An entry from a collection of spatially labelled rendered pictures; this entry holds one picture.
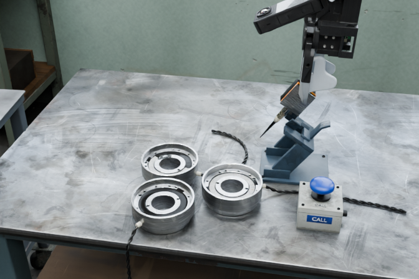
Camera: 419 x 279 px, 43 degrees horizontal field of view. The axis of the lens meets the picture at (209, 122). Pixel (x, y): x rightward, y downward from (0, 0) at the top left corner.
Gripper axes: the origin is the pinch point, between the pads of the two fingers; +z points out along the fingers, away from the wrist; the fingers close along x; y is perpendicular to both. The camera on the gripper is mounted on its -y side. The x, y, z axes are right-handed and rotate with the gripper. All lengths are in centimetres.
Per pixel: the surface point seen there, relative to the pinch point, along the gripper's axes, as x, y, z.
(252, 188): -11.0, -6.6, 13.9
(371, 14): 148, 33, 36
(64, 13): 151, -110, 49
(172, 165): -4.2, -22.2, 16.0
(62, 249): -4, -47, 43
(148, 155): -4.4, -26.8, 14.2
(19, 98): 39, -76, 31
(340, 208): -16.2, 7.7, 11.6
